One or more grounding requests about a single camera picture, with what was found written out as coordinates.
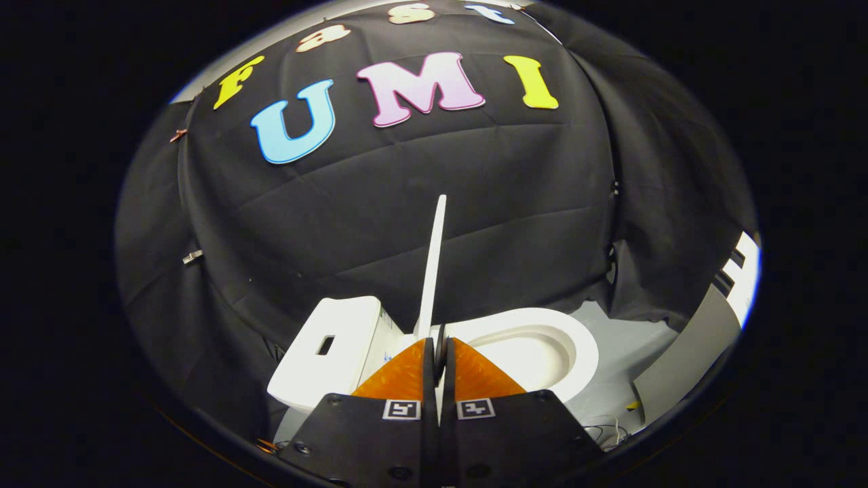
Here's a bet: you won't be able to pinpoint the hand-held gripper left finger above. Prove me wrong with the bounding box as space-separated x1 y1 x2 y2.
277 337 440 488

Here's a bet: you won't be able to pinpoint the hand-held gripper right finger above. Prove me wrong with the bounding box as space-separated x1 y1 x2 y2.
439 337 606 488

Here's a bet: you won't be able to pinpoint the white toilet lid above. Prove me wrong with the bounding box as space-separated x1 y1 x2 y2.
414 195 448 340

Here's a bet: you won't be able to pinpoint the black backdrop cloth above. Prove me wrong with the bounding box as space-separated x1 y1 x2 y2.
114 0 759 441

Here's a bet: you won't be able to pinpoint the white slatted panel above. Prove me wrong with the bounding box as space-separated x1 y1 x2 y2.
712 230 762 329

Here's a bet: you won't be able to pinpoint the thin dark cables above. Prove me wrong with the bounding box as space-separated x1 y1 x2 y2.
582 415 628 449

